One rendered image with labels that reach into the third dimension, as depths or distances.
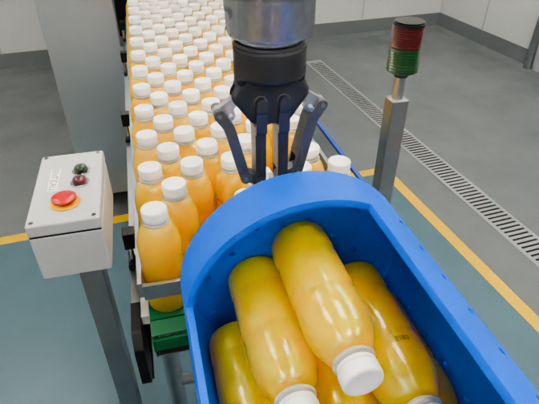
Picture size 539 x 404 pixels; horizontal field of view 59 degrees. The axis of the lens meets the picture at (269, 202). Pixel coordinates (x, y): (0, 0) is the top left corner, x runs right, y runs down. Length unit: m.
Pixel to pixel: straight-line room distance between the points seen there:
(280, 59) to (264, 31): 0.03
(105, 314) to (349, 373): 0.62
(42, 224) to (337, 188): 0.42
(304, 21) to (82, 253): 0.47
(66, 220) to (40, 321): 1.48
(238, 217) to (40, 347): 1.67
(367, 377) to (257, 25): 0.32
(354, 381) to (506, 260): 2.09
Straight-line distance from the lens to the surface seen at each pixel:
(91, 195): 0.77
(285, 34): 0.46
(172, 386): 1.47
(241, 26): 0.47
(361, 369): 0.43
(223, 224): 0.50
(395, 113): 1.07
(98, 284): 0.92
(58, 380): 1.97
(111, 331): 1.00
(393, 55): 1.02
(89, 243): 0.75
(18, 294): 2.35
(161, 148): 0.88
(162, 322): 0.82
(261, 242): 0.56
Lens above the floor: 1.51
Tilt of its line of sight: 35 degrees down
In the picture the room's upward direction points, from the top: straight up
